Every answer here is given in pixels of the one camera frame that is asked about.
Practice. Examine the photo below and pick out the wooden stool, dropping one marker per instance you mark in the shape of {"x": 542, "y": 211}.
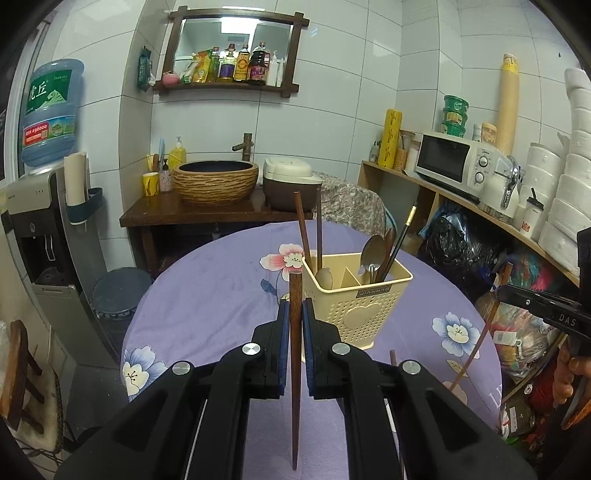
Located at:
{"x": 18, "y": 369}

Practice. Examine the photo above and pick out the wooden shelf unit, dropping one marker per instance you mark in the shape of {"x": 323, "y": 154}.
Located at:
{"x": 392, "y": 184}

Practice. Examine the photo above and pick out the beige lidded container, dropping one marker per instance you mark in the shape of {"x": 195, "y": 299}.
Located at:
{"x": 488, "y": 133}

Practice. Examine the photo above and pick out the dark wooden vanity table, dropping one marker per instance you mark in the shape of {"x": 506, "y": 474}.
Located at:
{"x": 184, "y": 214}

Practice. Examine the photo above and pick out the glass jar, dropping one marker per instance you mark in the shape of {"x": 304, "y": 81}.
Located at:
{"x": 402, "y": 154}

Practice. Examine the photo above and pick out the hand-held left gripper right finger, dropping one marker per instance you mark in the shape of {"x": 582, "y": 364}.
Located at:
{"x": 309, "y": 350}

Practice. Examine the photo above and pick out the metal spoon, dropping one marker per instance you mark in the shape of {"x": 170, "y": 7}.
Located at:
{"x": 373, "y": 251}

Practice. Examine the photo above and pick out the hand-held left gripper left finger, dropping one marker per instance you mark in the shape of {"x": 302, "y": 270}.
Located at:
{"x": 282, "y": 350}

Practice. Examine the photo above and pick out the yellow seasoning packet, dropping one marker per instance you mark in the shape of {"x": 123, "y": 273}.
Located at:
{"x": 199, "y": 70}

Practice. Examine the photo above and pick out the green hanging packet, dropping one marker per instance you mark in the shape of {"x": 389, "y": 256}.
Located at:
{"x": 145, "y": 67}

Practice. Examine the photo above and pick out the white brown rice cooker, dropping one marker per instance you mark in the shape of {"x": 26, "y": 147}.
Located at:
{"x": 291, "y": 184}

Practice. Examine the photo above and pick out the white jar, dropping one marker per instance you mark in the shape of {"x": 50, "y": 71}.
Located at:
{"x": 413, "y": 157}

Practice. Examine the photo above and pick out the brown wooden chopstick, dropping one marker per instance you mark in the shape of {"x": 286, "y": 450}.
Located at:
{"x": 475, "y": 350}
{"x": 295, "y": 286}
{"x": 302, "y": 226}
{"x": 393, "y": 360}

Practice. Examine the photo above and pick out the blue plastic bag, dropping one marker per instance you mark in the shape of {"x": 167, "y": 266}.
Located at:
{"x": 445, "y": 214}

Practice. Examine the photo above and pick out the purple floral tablecloth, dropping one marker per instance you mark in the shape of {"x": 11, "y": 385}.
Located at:
{"x": 207, "y": 300}

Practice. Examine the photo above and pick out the black plastic bag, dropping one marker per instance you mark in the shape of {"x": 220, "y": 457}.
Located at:
{"x": 461, "y": 254}

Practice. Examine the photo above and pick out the person's right hand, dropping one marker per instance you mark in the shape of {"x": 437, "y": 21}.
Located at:
{"x": 572, "y": 381}

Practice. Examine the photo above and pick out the yellow tall package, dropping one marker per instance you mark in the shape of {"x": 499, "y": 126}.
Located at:
{"x": 389, "y": 138}

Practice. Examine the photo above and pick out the yellow soap pump bottle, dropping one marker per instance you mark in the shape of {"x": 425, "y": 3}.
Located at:
{"x": 177, "y": 157}

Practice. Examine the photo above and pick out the dark soy sauce bottle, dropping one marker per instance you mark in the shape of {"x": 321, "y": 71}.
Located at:
{"x": 259, "y": 67}

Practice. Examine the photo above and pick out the stack of white foam bowls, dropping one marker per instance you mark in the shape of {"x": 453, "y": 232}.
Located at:
{"x": 568, "y": 194}

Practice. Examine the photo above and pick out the water dispenser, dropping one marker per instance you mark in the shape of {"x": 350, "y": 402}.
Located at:
{"x": 32, "y": 207}

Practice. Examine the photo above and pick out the blue toothbrush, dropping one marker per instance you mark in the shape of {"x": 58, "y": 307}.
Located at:
{"x": 161, "y": 152}

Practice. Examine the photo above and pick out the bamboo style faucet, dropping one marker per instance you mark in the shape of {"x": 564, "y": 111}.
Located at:
{"x": 247, "y": 145}

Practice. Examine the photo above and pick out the dark wooden spoon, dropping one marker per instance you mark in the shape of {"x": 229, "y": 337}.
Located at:
{"x": 391, "y": 240}

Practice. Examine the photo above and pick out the pink round object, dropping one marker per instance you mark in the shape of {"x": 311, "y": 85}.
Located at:
{"x": 169, "y": 79}

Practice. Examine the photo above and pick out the green yellow oil bottle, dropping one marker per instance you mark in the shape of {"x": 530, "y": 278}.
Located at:
{"x": 214, "y": 64}

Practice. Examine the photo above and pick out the black chopstick with gold band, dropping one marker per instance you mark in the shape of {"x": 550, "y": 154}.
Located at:
{"x": 406, "y": 226}

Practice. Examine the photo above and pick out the blue water jug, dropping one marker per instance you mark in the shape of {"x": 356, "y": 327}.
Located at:
{"x": 51, "y": 115}

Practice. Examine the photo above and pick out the yellow label sauce bottle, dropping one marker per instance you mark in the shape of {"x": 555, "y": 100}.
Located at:
{"x": 241, "y": 64}

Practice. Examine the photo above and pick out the tall beige paper cup stack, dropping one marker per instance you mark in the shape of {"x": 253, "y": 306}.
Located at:
{"x": 508, "y": 106}

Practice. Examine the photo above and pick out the white steel kettle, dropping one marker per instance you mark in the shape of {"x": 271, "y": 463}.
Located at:
{"x": 496, "y": 194}

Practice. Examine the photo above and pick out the blue plastic basin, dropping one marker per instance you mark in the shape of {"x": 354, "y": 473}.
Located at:
{"x": 390, "y": 220}

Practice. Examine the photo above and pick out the paper cup tube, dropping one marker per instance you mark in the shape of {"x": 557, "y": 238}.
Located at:
{"x": 75, "y": 177}

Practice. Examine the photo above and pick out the yellow cup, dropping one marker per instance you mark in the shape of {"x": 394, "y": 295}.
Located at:
{"x": 150, "y": 184}

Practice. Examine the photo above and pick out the small floral bottle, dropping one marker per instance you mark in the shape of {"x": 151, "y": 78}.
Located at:
{"x": 165, "y": 180}

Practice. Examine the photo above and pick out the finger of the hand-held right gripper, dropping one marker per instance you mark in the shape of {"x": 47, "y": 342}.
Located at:
{"x": 526, "y": 299}

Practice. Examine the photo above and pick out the colourful plastic bags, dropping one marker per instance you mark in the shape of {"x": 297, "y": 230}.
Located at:
{"x": 521, "y": 332}

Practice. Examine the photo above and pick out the dark chopsticks bundle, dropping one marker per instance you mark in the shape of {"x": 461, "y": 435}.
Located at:
{"x": 319, "y": 230}

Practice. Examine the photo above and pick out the purple label oil bottle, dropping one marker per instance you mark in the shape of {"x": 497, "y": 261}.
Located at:
{"x": 226, "y": 67}

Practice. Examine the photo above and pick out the white tumbler with red label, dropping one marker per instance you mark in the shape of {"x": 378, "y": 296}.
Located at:
{"x": 531, "y": 219}

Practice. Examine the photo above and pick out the wooden framed mirror with shelf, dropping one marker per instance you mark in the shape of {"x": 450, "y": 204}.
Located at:
{"x": 295, "y": 50}

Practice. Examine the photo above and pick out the light wooden spoon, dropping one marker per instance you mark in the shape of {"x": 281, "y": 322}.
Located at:
{"x": 324, "y": 277}

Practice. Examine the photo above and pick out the cream plastic utensil holder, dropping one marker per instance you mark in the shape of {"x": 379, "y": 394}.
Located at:
{"x": 364, "y": 314}

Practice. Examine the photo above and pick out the woven pattern wash basin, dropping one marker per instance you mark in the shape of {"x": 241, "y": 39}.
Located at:
{"x": 214, "y": 184}

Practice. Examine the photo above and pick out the floral cloth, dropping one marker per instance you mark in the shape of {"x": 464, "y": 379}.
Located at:
{"x": 351, "y": 203}

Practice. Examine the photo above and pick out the white plastic bottle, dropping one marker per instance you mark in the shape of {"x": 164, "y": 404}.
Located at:
{"x": 273, "y": 71}

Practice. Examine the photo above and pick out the white microwave oven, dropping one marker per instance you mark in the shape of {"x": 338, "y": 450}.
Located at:
{"x": 448, "y": 159}

